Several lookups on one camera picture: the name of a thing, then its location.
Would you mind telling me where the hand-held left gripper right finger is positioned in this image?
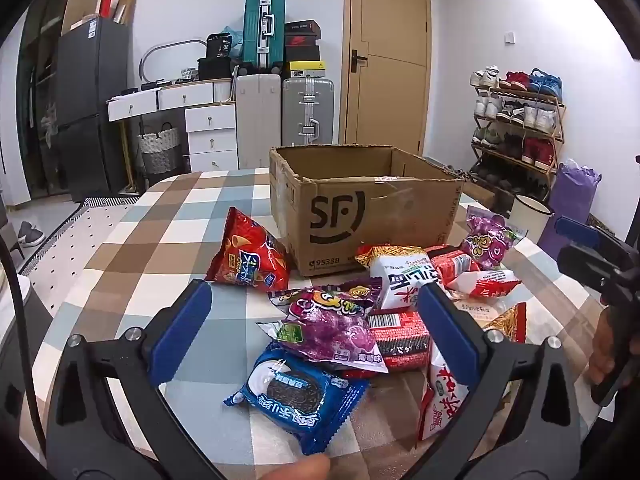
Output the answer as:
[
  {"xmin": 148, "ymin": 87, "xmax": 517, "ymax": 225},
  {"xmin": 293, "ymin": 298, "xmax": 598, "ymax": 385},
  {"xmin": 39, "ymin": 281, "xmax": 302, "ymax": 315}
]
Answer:
[{"xmin": 400, "ymin": 282, "xmax": 596, "ymax": 480}]

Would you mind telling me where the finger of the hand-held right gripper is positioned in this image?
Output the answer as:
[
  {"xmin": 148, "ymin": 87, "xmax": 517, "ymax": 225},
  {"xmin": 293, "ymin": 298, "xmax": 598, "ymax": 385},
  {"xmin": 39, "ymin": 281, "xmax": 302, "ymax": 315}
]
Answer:
[
  {"xmin": 556, "ymin": 242, "xmax": 627, "ymax": 307},
  {"xmin": 554, "ymin": 215, "xmax": 617, "ymax": 252}
]

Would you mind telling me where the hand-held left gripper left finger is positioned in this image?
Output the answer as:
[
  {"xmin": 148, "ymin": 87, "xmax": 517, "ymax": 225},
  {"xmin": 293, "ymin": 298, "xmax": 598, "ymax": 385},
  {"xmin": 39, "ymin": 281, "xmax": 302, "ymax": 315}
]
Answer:
[{"xmin": 45, "ymin": 279, "xmax": 221, "ymax": 480}]

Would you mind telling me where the dark red noodle packet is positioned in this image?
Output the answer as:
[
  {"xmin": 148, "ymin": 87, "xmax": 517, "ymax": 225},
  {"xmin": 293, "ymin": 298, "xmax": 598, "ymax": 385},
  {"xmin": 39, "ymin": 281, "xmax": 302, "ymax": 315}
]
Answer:
[{"xmin": 367, "ymin": 310, "xmax": 433, "ymax": 372}]

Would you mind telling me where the large white red noodle packet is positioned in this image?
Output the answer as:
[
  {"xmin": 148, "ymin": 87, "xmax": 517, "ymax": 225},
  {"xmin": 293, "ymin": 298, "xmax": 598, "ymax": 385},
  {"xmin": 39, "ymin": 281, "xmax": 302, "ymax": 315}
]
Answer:
[{"xmin": 417, "ymin": 301, "xmax": 528, "ymax": 442}]

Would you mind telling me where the red white snack packet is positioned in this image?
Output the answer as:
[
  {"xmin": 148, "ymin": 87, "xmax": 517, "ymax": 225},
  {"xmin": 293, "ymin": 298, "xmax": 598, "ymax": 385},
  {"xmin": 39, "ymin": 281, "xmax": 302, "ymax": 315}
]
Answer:
[{"xmin": 445, "ymin": 269, "xmax": 523, "ymax": 302}]

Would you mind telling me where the small red snack packet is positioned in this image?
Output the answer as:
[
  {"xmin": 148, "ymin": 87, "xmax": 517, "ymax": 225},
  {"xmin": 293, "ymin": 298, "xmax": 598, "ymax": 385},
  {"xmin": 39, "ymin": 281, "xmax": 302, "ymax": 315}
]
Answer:
[{"xmin": 430, "ymin": 246, "xmax": 482, "ymax": 283}]

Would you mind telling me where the small purple candy bag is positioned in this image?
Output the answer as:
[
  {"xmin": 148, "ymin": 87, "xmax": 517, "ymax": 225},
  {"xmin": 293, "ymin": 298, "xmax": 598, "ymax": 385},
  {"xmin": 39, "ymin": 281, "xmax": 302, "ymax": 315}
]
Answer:
[{"xmin": 460, "ymin": 205, "xmax": 528, "ymax": 270}]

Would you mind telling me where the red chip bag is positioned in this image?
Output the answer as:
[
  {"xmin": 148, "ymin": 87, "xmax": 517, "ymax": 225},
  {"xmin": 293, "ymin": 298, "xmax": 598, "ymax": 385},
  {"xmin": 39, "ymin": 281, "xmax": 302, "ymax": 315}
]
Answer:
[{"xmin": 205, "ymin": 206, "xmax": 292, "ymax": 291}]

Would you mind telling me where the large purple candy bag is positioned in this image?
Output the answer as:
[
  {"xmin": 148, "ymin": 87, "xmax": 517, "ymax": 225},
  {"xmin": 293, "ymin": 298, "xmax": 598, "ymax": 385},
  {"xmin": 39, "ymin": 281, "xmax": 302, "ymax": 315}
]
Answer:
[{"xmin": 256, "ymin": 277, "xmax": 390, "ymax": 375}]

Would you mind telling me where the brown cardboard box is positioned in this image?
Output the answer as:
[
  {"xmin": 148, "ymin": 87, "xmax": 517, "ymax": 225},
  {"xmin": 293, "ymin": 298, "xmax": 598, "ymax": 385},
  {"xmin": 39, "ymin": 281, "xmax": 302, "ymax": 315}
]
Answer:
[{"xmin": 269, "ymin": 144, "xmax": 466, "ymax": 277}]

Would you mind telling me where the blue cookie packet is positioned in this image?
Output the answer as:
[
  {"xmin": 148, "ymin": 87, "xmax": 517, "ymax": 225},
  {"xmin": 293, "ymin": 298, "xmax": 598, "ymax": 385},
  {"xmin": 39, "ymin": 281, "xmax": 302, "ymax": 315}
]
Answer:
[{"xmin": 223, "ymin": 342, "xmax": 371, "ymax": 456}]

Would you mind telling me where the person's right hand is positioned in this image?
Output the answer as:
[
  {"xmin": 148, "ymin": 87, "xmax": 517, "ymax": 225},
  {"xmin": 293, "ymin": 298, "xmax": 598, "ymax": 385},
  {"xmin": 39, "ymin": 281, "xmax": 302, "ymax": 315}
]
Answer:
[{"xmin": 586, "ymin": 304, "xmax": 623, "ymax": 387}]

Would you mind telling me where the person's left hand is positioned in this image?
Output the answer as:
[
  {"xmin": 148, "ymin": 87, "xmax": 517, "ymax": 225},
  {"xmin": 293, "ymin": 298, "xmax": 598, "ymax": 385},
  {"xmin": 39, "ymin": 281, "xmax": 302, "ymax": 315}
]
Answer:
[{"xmin": 252, "ymin": 452, "xmax": 332, "ymax": 480}]

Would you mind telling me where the purple gift bag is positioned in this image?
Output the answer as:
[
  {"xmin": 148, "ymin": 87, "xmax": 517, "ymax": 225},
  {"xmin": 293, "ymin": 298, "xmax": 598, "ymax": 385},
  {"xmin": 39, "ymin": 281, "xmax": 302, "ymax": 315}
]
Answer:
[{"xmin": 537, "ymin": 160, "xmax": 601, "ymax": 261}]

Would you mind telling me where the white enamel bucket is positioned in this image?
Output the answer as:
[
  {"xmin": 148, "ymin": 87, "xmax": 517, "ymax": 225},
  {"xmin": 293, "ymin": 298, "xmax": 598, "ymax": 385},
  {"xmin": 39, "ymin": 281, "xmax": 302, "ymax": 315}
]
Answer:
[{"xmin": 510, "ymin": 194, "xmax": 555, "ymax": 246}]

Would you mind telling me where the plaid cloth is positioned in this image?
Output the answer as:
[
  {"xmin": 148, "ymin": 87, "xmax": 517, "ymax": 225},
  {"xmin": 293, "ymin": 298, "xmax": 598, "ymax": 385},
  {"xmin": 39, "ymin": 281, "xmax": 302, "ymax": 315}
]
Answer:
[{"xmin": 25, "ymin": 165, "xmax": 621, "ymax": 480}]

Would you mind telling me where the small brown box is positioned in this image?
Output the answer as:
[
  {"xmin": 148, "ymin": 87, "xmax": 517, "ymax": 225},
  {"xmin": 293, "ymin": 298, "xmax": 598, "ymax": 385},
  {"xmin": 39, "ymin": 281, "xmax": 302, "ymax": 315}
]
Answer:
[{"xmin": 462, "ymin": 180, "xmax": 497, "ymax": 207}]

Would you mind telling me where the wooden shoe rack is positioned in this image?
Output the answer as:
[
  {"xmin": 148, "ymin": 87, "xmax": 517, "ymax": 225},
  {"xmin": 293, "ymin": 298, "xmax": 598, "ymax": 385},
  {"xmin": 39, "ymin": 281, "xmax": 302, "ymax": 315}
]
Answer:
[{"xmin": 470, "ymin": 85, "xmax": 567, "ymax": 196}]

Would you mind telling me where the shoe rack with shoes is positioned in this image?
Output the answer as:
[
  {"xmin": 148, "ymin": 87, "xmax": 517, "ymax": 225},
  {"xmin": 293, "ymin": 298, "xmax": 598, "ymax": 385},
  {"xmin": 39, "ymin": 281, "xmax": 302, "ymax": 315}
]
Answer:
[{"xmin": 470, "ymin": 66, "xmax": 563, "ymax": 186}]

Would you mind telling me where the beige patterned rug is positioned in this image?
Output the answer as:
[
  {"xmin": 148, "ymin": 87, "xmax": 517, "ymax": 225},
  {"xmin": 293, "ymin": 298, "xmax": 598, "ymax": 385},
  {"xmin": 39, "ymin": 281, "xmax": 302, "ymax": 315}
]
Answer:
[{"xmin": 20, "ymin": 195, "xmax": 146, "ymax": 276}]

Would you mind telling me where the grey slipper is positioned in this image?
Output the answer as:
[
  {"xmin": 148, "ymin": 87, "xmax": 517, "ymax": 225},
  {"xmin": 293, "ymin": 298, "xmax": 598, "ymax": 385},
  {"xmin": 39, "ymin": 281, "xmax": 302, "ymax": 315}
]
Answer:
[{"xmin": 17, "ymin": 220, "xmax": 46, "ymax": 248}]

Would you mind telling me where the woven laundry basket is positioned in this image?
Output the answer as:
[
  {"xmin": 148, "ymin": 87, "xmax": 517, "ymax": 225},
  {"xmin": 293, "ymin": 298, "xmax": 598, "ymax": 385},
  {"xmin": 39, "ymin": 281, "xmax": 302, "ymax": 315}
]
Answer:
[{"xmin": 137, "ymin": 122, "xmax": 181, "ymax": 175}]

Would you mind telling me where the white drawer cabinet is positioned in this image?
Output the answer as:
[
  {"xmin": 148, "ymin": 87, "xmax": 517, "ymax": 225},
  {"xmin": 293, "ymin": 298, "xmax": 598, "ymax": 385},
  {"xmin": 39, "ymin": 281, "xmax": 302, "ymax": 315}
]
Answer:
[{"xmin": 185, "ymin": 104, "xmax": 239, "ymax": 172}]

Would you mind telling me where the beige suitcase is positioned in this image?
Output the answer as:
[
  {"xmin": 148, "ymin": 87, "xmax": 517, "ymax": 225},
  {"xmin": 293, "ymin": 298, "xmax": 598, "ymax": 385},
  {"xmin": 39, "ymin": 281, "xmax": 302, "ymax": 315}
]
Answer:
[{"xmin": 235, "ymin": 74, "xmax": 283, "ymax": 171}]

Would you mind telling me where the white drawer desk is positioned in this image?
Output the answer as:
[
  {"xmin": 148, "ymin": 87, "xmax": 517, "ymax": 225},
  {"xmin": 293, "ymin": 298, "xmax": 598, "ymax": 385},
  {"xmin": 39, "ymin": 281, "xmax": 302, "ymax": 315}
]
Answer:
[{"xmin": 106, "ymin": 81, "xmax": 216, "ymax": 123}]

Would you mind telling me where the dark grey fridge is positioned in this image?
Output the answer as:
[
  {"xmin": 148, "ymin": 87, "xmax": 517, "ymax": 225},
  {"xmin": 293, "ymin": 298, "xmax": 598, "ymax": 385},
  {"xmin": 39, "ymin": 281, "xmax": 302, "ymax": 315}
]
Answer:
[{"xmin": 54, "ymin": 16, "xmax": 132, "ymax": 203}]

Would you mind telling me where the wooden door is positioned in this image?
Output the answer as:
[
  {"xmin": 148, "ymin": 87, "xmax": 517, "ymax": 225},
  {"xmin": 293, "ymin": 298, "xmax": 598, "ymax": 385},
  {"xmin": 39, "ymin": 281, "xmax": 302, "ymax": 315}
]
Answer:
[{"xmin": 345, "ymin": 0, "xmax": 432, "ymax": 156}]

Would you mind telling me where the grey suitcase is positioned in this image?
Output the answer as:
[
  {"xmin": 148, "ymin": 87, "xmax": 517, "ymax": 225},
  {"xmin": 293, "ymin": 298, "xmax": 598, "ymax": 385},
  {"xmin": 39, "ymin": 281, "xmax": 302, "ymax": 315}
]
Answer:
[{"xmin": 281, "ymin": 77, "xmax": 336, "ymax": 147}]

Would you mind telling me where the black storage box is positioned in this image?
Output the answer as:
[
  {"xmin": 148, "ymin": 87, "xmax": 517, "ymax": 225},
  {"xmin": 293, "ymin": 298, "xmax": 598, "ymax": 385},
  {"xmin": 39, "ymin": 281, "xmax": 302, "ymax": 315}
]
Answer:
[{"xmin": 197, "ymin": 57, "xmax": 236, "ymax": 81}]

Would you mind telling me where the metal hoop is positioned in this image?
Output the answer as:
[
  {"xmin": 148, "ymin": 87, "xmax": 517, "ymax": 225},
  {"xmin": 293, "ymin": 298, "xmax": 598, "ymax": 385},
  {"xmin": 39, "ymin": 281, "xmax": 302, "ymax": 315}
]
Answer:
[{"xmin": 139, "ymin": 39, "xmax": 208, "ymax": 83}]

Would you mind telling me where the dark glass cabinet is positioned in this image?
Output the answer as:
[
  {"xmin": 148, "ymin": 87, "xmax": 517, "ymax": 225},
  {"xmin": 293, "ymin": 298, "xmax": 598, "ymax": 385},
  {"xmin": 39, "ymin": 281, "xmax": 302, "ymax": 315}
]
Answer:
[{"xmin": 15, "ymin": 0, "xmax": 66, "ymax": 201}]

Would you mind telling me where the black printed bag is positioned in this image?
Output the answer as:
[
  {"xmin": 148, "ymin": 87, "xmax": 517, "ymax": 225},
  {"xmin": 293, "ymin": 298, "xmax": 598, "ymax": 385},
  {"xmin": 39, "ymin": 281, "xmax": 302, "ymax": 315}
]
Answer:
[{"xmin": 206, "ymin": 32, "xmax": 236, "ymax": 61}]

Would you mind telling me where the teal suitcase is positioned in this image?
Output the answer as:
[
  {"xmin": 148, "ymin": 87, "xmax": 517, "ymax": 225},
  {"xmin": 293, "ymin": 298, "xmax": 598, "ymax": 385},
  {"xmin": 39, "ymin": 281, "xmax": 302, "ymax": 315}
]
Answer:
[{"xmin": 243, "ymin": 0, "xmax": 287, "ymax": 73}]

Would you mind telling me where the black cable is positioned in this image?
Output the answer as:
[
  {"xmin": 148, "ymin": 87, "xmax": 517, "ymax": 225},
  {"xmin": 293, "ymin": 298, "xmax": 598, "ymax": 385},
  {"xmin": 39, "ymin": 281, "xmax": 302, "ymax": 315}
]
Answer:
[{"xmin": 0, "ymin": 240, "xmax": 43, "ymax": 461}]

